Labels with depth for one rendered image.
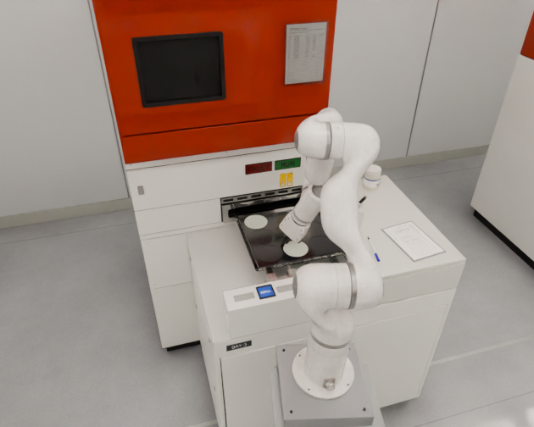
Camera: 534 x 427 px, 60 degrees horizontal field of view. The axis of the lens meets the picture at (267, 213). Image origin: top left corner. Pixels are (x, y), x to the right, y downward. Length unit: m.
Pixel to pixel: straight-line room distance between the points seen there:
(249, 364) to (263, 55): 1.12
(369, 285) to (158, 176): 1.04
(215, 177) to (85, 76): 1.59
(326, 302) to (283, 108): 0.89
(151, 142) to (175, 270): 0.70
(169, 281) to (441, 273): 1.21
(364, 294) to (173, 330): 1.49
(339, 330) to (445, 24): 3.06
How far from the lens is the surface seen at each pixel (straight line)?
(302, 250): 1.84
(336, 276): 1.17
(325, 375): 1.42
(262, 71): 1.74
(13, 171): 3.65
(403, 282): 1.76
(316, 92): 1.85
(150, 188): 1.93
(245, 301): 1.56
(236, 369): 1.78
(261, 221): 1.98
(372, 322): 1.85
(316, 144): 1.22
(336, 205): 1.19
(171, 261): 2.17
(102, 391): 2.62
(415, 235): 1.90
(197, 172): 1.92
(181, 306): 2.38
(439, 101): 4.23
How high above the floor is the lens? 2.10
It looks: 36 degrees down
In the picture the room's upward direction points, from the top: straight up
